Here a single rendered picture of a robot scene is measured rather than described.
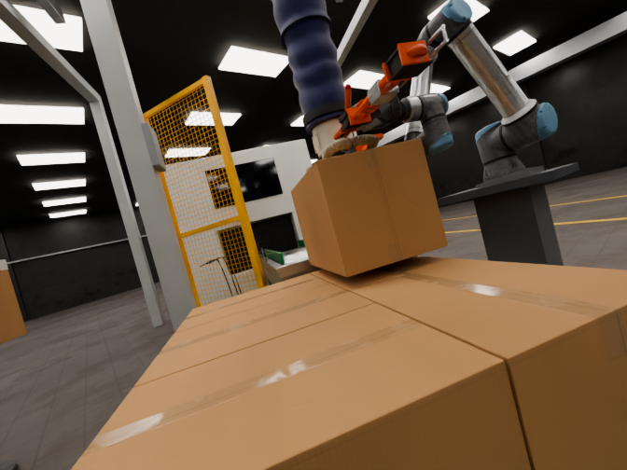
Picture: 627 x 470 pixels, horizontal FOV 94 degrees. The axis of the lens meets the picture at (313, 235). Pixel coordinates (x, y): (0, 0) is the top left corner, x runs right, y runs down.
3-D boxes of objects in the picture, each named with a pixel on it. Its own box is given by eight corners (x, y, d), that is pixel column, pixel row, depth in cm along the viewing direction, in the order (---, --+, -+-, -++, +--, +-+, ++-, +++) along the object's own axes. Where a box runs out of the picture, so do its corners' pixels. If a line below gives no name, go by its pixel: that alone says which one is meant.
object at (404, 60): (386, 83, 76) (381, 64, 76) (411, 79, 78) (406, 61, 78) (403, 63, 68) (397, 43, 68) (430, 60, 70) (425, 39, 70)
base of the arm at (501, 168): (489, 183, 166) (483, 166, 167) (529, 170, 153) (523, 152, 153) (480, 184, 153) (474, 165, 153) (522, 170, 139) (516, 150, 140)
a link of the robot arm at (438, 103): (453, 110, 110) (445, 86, 111) (424, 116, 107) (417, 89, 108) (438, 122, 119) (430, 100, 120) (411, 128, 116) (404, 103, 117)
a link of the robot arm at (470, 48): (526, 138, 149) (434, 16, 136) (566, 120, 134) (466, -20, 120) (516, 156, 144) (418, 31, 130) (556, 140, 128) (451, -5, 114)
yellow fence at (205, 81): (198, 346, 263) (133, 116, 256) (206, 340, 272) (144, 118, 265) (280, 338, 227) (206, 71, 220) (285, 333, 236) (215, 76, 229)
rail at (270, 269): (260, 269, 385) (256, 255, 384) (264, 268, 386) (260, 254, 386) (285, 304, 161) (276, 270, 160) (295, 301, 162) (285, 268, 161)
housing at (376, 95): (369, 106, 89) (365, 91, 89) (389, 103, 90) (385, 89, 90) (379, 95, 82) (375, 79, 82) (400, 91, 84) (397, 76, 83)
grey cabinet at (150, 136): (160, 172, 224) (148, 133, 223) (167, 171, 225) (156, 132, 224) (152, 165, 204) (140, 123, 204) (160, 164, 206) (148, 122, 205)
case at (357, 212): (310, 264, 156) (290, 191, 155) (377, 244, 165) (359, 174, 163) (346, 277, 97) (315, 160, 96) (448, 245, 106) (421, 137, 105)
